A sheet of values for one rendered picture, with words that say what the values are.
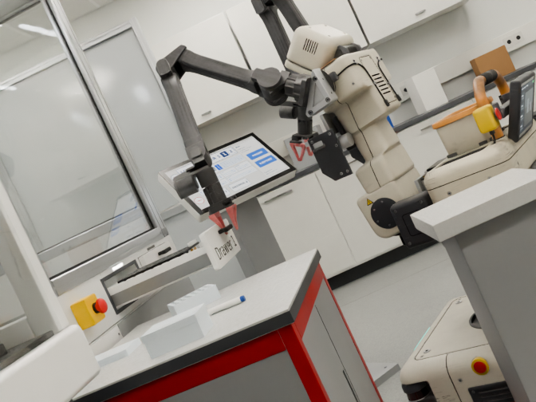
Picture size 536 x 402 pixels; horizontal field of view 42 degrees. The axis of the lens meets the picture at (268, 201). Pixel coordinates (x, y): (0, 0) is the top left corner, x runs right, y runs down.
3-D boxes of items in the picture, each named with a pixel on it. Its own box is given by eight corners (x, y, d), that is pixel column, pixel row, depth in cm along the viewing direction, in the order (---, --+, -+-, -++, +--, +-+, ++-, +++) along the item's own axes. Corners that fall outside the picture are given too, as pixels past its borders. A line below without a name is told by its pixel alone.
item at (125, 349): (141, 343, 167) (139, 336, 167) (128, 355, 159) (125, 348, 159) (97, 361, 170) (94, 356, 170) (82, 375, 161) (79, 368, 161)
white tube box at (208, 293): (213, 296, 189) (207, 284, 189) (221, 297, 181) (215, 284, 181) (172, 317, 185) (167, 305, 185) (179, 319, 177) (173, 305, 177)
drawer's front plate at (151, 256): (181, 267, 257) (168, 240, 256) (156, 285, 228) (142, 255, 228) (177, 269, 257) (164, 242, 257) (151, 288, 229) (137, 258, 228)
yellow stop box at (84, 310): (108, 316, 182) (96, 291, 182) (97, 324, 175) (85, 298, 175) (92, 323, 183) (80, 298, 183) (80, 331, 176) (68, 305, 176)
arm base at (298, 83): (306, 78, 205) (323, 73, 215) (282, 72, 209) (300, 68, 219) (301, 107, 209) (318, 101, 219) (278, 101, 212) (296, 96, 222)
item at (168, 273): (233, 248, 218) (224, 230, 218) (214, 265, 193) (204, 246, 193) (124, 296, 226) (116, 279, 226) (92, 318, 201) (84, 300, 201)
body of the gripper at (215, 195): (208, 213, 211) (198, 191, 211) (238, 199, 210) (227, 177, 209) (203, 215, 205) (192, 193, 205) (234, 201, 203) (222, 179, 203)
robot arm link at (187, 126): (167, 55, 227) (179, 76, 237) (151, 62, 228) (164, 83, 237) (205, 152, 205) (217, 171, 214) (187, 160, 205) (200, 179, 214)
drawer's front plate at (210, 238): (241, 249, 220) (226, 218, 219) (220, 269, 191) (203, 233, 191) (236, 251, 220) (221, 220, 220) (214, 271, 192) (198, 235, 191)
